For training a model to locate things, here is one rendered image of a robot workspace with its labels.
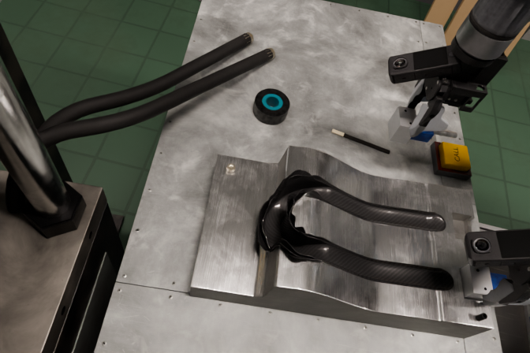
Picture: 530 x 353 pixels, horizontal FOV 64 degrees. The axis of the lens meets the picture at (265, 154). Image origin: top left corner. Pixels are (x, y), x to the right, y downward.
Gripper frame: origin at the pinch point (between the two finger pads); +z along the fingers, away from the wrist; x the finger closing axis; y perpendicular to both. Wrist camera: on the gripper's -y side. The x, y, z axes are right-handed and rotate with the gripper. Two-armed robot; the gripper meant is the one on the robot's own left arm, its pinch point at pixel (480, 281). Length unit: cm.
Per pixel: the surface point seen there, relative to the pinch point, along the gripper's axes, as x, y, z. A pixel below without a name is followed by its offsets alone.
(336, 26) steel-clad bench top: 71, -23, 11
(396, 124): 28.0, -14.6, -3.3
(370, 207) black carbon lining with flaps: 11.9, -18.0, 2.7
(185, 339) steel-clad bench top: -14, -47, 11
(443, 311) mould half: -5.5, -6.4, 1.7
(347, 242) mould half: 3.2, -23.2, 0.3
